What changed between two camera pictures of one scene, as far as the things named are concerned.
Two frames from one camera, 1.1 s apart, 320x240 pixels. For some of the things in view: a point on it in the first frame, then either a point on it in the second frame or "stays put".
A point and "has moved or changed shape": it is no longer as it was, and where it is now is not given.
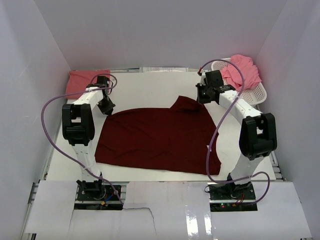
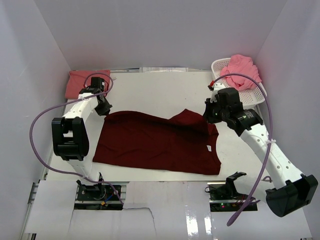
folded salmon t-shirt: x=78 y=80 stays put
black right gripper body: x=203 y=95 → x=215 y=114
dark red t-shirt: x=181 y=139 has moved or changed shape
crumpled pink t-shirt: x=251 y=77 stays put
